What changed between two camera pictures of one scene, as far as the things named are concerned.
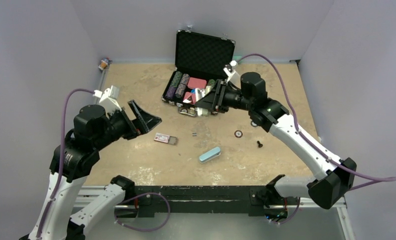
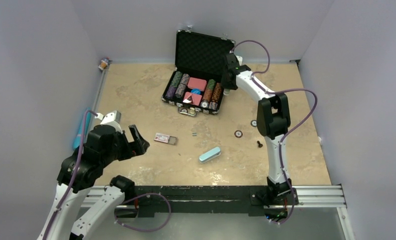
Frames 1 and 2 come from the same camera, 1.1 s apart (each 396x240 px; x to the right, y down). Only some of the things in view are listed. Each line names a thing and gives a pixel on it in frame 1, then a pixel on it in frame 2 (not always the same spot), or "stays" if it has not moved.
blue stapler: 209,155 stays
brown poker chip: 238,134 stays
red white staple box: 169,139 stays
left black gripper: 145,121 to 138,147
